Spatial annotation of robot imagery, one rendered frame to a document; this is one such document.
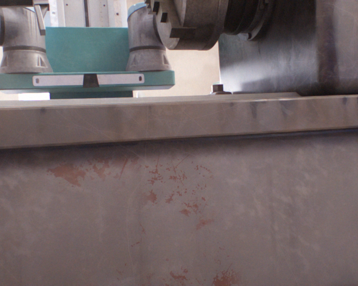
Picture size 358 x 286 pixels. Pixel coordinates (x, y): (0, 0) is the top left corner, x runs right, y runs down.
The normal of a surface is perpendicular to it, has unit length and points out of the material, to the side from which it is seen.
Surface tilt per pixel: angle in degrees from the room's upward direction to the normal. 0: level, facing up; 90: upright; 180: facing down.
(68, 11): 90
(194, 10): 126
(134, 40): 90
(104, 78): 90
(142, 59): 70
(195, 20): 135
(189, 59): 90
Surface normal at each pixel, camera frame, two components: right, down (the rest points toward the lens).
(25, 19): 0.55, -0.05
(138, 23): -0.47, 0.04
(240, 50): -0.96, 0.06
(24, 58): 0.25, -0.34
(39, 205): 0.29, 0.00
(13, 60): -0.17, -0.32
